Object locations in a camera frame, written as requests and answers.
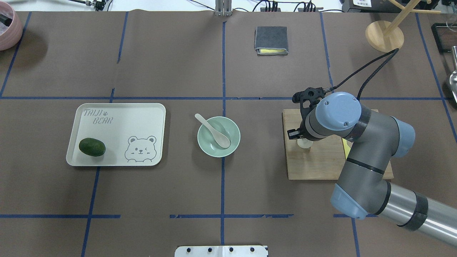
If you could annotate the wooden mug tree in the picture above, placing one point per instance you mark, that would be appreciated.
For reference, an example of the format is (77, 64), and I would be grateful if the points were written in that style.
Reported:
(386, 36)

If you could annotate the green avocado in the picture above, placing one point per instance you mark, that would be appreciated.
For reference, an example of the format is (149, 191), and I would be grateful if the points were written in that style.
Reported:
(92, 147)

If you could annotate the black tripod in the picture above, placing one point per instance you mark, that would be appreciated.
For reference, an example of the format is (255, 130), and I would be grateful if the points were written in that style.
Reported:
(98, 5)

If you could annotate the grey folded cloth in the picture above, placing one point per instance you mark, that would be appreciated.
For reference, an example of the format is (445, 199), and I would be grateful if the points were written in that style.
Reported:
(271, 40)

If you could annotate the green ceramic bowl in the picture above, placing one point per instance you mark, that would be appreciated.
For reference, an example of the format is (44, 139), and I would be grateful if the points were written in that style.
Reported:
(225, 126)

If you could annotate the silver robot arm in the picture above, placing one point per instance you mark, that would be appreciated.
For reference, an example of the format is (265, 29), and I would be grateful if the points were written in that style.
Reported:
(376, 138)

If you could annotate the white ceramic spoon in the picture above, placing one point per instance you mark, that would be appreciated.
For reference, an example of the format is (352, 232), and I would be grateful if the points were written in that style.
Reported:
(220, 138)

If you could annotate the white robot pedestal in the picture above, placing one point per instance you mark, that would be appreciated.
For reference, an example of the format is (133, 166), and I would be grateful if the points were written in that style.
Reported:
(222, 251)

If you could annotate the bamboo cutting board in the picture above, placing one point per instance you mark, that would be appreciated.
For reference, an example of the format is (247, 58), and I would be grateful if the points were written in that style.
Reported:
(323, 161)

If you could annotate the pink bowl with ice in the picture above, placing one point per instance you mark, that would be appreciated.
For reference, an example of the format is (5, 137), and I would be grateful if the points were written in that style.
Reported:
(10, 35)

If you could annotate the metal ice scoop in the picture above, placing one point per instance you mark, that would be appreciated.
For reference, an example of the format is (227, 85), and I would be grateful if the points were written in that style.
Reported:
(453, 75)

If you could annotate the dark glass rack tray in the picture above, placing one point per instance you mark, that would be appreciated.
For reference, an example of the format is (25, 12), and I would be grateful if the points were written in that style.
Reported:
(445, 36)

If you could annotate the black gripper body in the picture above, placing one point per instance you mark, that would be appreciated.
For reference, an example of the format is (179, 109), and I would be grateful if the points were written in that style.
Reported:
(294, 134)

